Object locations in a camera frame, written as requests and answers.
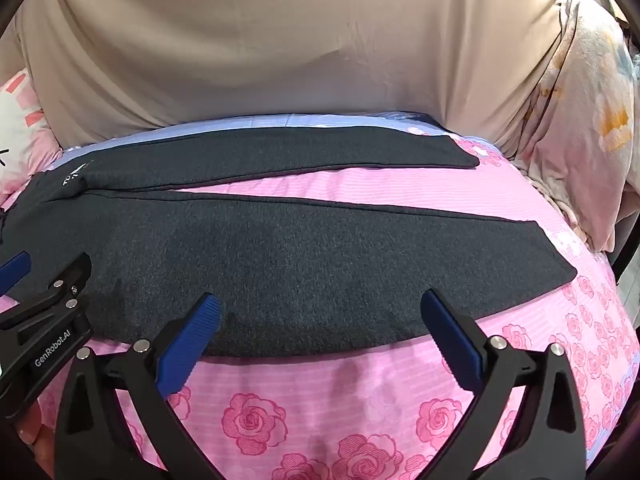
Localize beige headboard cover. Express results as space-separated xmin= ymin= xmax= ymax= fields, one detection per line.
xmin=15 ymin=0 xmax=581 ymax=161

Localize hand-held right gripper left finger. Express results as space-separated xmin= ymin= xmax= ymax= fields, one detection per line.
xmin=54 ymin=292 xmax=223 ymax=480

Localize dark grey pants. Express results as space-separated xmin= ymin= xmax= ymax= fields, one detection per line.
xmin=0 ymin=132 xmax=578 ymax=358

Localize pale floral blanket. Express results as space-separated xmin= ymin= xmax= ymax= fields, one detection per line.
xmin=515 ymin=0 xmax=640 ymax=256

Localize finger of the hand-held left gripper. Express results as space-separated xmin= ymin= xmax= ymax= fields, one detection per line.
xmin=0 ymin=252 xmax=93 ymax=335
xmin=0 ymin=251 xmax=33 ymax=298

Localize white cartoon face pillow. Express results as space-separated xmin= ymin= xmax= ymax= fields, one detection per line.
xmin=0 ymin=67 xmax=66 ymax=211

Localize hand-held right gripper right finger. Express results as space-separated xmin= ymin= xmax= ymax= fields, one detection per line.
xmin=420 ymin=289 xmax=587 ymax=480

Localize pink rose bed sheet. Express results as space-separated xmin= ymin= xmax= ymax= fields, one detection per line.
xmin=0 ymin=110 xmax=640 ymax=480

